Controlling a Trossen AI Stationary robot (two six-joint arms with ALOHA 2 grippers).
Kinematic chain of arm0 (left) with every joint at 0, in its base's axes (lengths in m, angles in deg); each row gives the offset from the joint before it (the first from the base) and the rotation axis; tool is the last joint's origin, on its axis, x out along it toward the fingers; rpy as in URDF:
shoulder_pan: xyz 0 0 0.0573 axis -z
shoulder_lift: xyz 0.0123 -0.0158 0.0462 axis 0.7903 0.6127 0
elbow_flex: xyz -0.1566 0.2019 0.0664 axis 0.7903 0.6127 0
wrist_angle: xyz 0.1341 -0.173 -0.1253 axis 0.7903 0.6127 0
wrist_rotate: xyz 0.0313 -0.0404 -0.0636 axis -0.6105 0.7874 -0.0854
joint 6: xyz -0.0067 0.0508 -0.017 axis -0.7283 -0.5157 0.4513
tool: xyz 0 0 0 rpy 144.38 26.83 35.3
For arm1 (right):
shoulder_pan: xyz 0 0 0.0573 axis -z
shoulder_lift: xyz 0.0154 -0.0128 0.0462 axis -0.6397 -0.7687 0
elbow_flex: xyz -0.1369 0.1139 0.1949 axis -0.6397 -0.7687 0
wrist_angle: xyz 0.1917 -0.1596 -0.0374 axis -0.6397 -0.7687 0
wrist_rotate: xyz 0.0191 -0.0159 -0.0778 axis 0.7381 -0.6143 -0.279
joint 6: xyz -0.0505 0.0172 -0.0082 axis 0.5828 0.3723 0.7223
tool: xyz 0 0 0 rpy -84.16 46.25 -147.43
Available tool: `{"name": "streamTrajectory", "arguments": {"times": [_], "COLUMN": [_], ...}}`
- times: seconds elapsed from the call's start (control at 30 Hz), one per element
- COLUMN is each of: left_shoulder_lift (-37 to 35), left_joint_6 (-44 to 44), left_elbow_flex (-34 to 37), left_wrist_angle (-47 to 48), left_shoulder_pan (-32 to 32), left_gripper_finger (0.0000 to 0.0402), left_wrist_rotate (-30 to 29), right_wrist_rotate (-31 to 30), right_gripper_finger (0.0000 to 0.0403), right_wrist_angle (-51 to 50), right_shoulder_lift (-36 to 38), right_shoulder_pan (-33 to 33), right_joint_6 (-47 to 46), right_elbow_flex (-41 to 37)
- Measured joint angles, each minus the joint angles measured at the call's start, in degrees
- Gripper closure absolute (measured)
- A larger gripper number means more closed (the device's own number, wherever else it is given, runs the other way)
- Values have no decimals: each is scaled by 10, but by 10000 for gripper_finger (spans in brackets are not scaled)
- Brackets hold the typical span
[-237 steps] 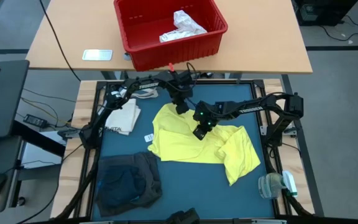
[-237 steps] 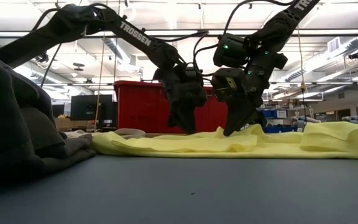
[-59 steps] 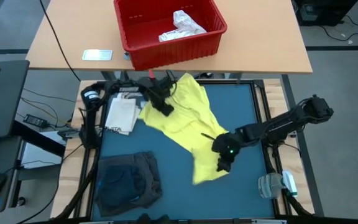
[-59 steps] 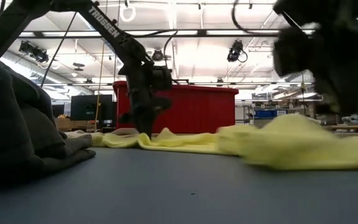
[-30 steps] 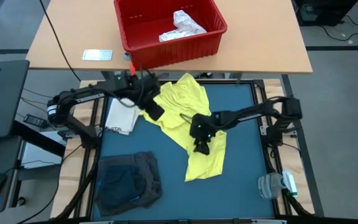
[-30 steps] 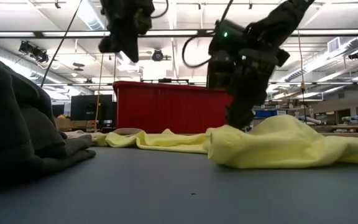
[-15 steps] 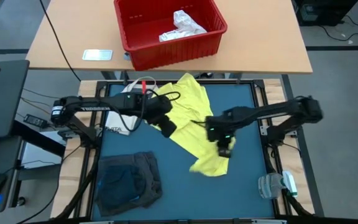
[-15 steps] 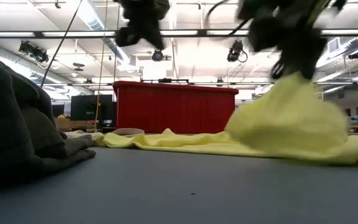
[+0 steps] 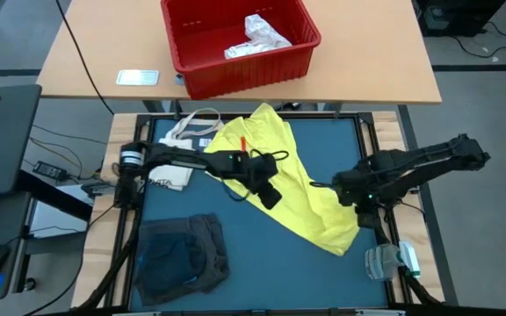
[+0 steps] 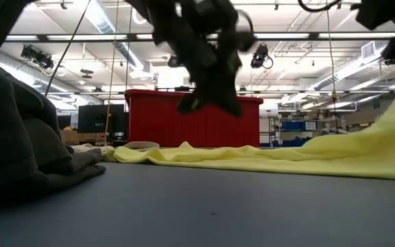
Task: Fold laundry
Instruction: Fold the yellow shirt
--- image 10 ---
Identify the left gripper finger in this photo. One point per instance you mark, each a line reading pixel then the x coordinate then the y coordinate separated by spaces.
pixel 228 101
pixel 189 104

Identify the yellow garment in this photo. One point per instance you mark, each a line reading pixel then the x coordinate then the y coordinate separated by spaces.
pixel 286 159

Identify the dark grey garment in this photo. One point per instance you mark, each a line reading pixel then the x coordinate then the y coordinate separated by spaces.
pixel 81 164

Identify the red plastic basket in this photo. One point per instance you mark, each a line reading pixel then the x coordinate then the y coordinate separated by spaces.
pixel 159 120

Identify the white canvas tote bag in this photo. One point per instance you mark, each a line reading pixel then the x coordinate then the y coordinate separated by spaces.
pixel 142 145

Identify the blue storage bin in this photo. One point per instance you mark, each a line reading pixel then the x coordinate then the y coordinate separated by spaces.
pixel 286 143
pixel 298 125

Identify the large black monitor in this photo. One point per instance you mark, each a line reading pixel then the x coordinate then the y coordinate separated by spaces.
pixel 96 118

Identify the overhead light bar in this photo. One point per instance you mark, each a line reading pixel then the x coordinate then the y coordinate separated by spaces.
pixel 87 36

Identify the brown cardboard box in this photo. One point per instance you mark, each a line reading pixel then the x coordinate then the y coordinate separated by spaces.
pixel 72 136

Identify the black ceiling spotlight fixture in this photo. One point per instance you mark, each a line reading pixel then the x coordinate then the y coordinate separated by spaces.
pixel 38 57

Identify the round black ceiling camera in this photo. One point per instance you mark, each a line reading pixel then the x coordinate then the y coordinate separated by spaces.
pixel 172 61

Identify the black overhead camera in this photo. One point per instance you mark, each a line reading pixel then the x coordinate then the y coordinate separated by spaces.
pixel 260 56

